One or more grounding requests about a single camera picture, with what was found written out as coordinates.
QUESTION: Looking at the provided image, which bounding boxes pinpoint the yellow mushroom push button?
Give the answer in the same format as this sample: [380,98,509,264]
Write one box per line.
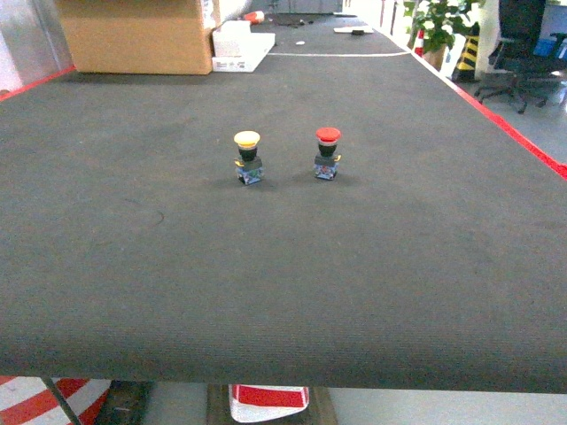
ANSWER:
[234,130,264,185]

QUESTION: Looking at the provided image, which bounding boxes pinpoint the dark grey table mat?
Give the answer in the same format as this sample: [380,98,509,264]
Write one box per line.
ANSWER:
[1,18,566,394]

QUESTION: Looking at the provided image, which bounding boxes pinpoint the red mushroom push button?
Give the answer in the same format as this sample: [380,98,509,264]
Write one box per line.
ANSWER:
[314,127,342,181]

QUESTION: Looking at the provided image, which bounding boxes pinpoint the flat white box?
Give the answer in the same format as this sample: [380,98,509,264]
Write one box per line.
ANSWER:
[212,33,276,73]

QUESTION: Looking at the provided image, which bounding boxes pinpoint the small white box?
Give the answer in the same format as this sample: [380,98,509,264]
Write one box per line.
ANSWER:
[213,20,252,58]

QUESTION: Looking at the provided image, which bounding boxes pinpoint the red white traffic cone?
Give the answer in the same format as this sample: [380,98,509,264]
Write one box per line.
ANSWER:
[413,28,424,58]

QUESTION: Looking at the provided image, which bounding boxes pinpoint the potted green plant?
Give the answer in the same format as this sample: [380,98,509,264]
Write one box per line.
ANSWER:
[403,0,478,71]

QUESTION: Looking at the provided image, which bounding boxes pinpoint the large cardboard box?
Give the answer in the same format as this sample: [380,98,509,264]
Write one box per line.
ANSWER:
[55,1,220,75]

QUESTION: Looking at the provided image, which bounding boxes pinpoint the black office chair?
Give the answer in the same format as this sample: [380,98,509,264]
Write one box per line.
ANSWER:
[474,1,566,114]

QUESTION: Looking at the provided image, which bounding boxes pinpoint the yellow black striped post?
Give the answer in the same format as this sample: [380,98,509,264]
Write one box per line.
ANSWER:
[452,22,480,82]

